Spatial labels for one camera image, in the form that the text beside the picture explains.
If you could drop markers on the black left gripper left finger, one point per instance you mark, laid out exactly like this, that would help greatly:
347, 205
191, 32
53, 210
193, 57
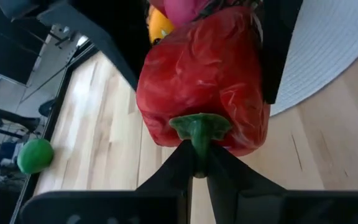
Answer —
166, 202

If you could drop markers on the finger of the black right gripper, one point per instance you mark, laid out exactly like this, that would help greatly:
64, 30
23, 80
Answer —
278, 46
120, 28

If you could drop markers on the green round fruit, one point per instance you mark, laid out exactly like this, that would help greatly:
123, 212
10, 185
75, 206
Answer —
35, 155

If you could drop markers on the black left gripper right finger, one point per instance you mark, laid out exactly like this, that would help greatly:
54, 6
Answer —
259, 205

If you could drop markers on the red bell pepper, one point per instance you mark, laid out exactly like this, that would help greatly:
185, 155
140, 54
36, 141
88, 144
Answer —
204, 68

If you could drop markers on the yellow fruit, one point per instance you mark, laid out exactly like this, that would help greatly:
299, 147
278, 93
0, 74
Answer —
160, 26

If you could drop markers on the black table edge rail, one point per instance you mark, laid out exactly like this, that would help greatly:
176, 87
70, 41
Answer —
54, 124

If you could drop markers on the white woven round placemat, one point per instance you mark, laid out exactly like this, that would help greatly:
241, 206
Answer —
328, 46

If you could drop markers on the magenta toy vegetable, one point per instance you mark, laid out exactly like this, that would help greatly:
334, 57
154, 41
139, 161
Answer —
182, 11

